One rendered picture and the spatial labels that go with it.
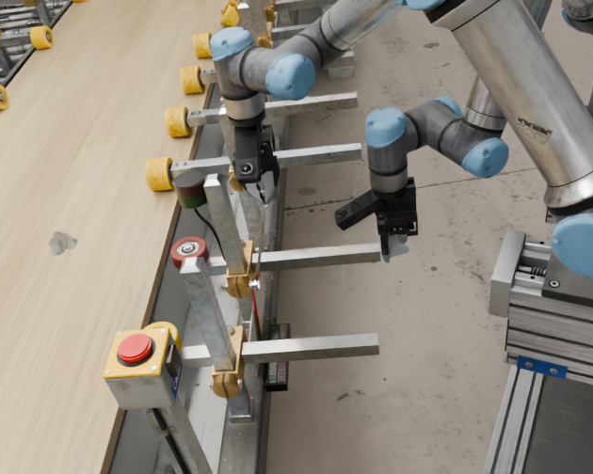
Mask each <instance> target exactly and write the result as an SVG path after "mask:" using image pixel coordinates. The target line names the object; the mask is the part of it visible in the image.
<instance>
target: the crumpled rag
mask: <svg viewBox="0 0 593 474"><path fill-rule="evenodd" d="M76 244H77V239H76V238H75V237H71V236H70V234H69V233H66V232H58V231H54V233H53V237H52V239H50V240H49V243H48V245H50V246H51V247H52V248H51V250H50V252H49V254H50V256H54V255H56V256H59V255H62V254H63V253H64V252H65V250H66V249H74V248H75V246H76Z"/></svg>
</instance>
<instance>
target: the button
mask: <svg viewBox="0 0 593 474"><path fill-rule="evenodd" d="M151 349H152V342H151V340H150V338H149V337H148V336H147V335H144V334H134V335H131V336H129V337H127V338H126V339H124V340H123V341H122V342H121V343H120V345H119V348H118V354H119V356H120V359H121V360H123V361H125V362H129V363H132V362H137V361H139V360H141V359H143V358H144V357H146V356H147V355H148V354H149V352H150V351H151Z"/></svg>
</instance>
